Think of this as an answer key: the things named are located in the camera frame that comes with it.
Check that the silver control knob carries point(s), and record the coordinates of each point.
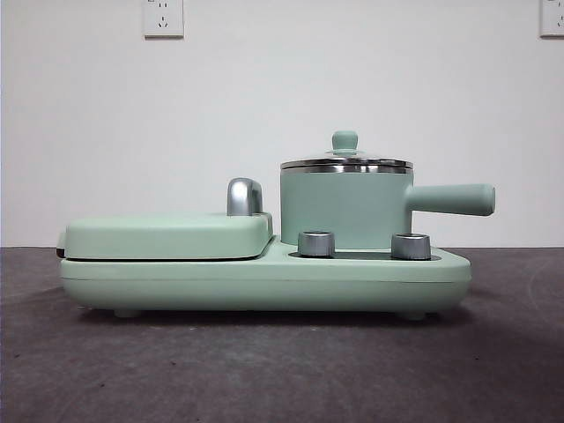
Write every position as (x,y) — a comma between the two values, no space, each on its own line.
(410,246)
(316,243)

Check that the glass lid with green knob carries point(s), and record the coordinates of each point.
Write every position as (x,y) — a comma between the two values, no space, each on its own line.
(346,141)

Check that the green breakfast machine base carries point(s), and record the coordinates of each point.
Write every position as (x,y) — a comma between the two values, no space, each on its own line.
(264,282)

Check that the white wall socket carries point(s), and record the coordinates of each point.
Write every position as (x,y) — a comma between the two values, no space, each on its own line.
(164,20)
(553,20)

